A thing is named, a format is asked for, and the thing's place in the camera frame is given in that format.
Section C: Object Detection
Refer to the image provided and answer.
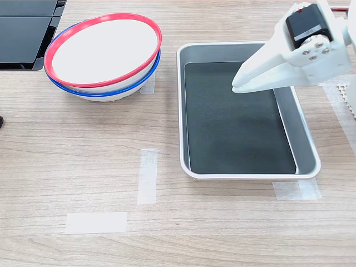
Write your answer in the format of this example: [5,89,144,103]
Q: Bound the black mat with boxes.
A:
[183,61,297,175]

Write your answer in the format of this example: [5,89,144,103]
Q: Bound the black flat device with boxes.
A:
[0,0,67,71]

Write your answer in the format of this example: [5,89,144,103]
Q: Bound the white plate with red rim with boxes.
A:
[43,13,163,88]

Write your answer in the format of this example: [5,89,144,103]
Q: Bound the white plate with blue rim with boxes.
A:
[46,22,162,102]

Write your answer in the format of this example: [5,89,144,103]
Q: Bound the clear tape strip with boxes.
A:
[136,148,159,205]
[65,211,128,235]
[140,73,156,95]
[272,179,323,201]

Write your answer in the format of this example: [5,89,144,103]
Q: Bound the steel tray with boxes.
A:
[176,41,322,180]

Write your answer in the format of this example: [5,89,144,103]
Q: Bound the pale perforated base plate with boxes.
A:
[336,83,356,121]

